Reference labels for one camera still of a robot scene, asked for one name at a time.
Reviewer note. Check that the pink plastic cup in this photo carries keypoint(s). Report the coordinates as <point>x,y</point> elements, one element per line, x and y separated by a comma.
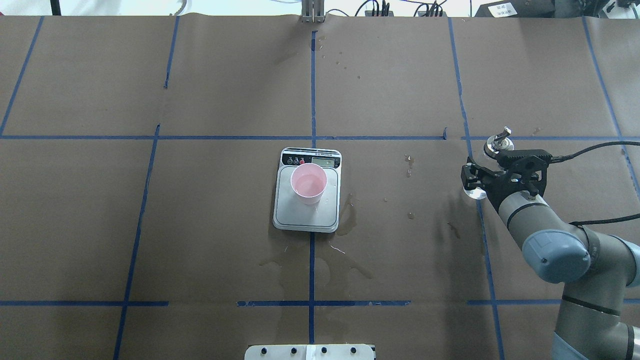
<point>309,181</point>

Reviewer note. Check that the white digital kitchen scale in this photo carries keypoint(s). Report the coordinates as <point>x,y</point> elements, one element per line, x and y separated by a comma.
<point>294,212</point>

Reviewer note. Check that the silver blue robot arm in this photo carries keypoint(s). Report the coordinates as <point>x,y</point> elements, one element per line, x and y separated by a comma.
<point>595,268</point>

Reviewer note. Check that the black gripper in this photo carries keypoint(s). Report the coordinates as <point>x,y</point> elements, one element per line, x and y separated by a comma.
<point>496,192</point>

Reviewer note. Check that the aluminium frame post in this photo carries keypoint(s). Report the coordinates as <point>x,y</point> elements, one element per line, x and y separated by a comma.
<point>313,11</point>

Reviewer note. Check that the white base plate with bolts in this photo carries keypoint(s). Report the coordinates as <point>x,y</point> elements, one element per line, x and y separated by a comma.
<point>338,351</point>

